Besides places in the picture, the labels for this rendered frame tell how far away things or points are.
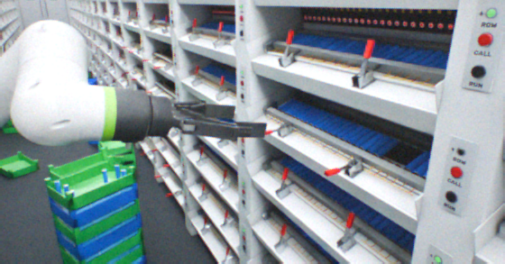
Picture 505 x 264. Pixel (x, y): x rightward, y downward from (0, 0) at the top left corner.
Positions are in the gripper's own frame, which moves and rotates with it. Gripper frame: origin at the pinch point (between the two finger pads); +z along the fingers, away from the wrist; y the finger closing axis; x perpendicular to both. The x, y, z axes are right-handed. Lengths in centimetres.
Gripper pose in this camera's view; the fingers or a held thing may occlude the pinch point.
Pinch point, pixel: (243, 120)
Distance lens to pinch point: 73.1
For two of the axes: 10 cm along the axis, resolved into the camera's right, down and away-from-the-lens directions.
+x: 1.8, -9.6, -2.2
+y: 4.9, 2.9, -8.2
